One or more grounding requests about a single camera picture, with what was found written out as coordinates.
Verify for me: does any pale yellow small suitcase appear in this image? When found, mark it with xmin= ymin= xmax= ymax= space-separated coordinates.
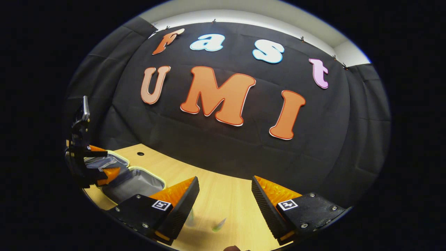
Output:
xmin=84 ymin=150 xmax=166 ymax=204

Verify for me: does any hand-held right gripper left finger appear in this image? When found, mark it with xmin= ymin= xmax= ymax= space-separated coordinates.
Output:
xmin=107 ymin=176 xmax=200 ymax=246

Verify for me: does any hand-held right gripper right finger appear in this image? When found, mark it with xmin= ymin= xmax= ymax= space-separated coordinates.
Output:
xmin=252 ymin=175 xmax=352 ymax=246

